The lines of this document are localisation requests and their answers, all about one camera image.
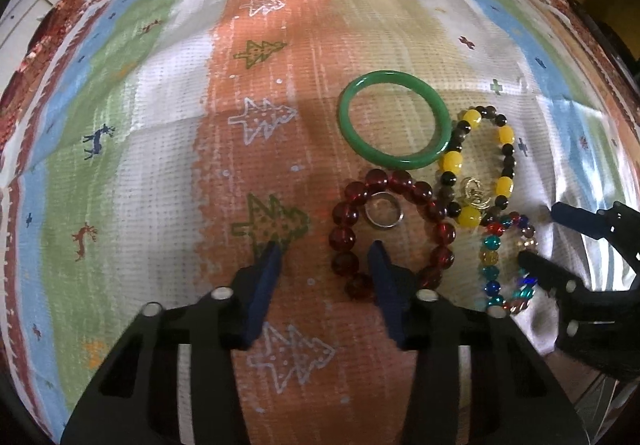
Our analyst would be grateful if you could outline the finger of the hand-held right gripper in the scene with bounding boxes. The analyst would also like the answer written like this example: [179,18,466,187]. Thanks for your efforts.
[517,250,592,300]
[551,201,640,271]

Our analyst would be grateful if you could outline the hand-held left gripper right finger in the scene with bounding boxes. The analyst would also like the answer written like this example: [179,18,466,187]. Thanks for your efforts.
[367,241,588,445]

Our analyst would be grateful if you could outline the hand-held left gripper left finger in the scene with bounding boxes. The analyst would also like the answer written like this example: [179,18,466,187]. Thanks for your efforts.
[60,242,283,445]

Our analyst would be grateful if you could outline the multicoloured glass bead bracelet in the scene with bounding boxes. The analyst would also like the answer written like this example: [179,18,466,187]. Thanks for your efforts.
[477,211,540,316]

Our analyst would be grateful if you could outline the silver ring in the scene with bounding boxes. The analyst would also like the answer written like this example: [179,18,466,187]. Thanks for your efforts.
[363,193,403,229]

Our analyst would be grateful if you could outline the dark red bead bracelet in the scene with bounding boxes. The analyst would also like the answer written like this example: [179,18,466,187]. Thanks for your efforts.
[329,169,457,301]

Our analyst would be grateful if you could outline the gold pendant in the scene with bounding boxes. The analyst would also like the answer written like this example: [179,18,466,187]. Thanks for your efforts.
[459,177,493,210]

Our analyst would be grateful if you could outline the green jade bangle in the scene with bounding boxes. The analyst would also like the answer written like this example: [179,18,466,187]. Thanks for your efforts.
[338,70,452,170]

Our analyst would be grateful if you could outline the yellow and black bead bracelet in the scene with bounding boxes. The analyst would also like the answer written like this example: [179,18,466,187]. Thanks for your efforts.
[436,106,518,230]

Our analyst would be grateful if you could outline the striped printed blanket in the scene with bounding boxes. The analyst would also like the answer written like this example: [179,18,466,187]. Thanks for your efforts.
[0,0,631,445]

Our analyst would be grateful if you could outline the white headboard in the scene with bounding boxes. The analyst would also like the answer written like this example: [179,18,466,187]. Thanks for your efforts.
[0,0,67,76]

